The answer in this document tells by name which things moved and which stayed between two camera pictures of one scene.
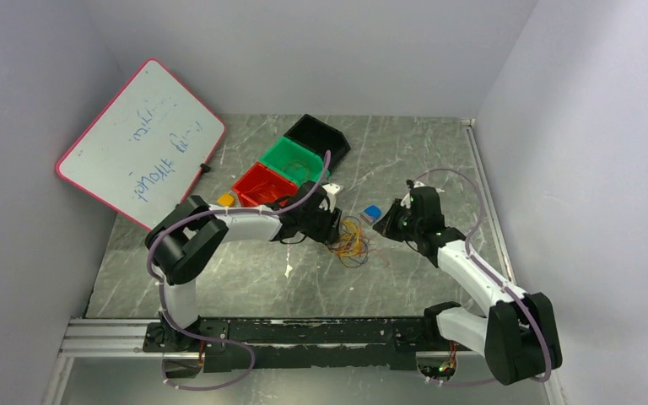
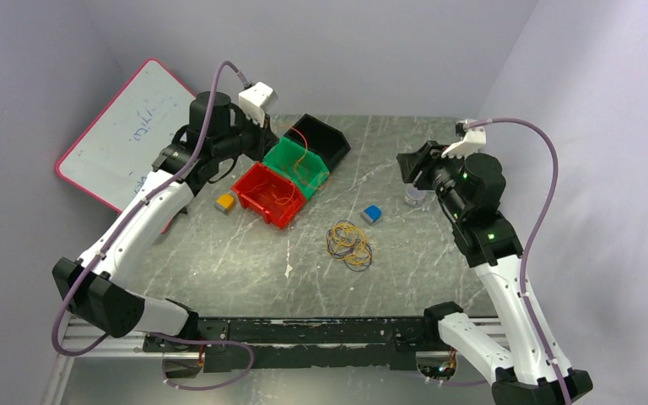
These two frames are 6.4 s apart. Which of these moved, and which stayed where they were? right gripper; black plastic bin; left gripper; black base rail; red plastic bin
Moved: left gripper; right gripper
Stayed: black base rail; black plastic bin; red plastic bin
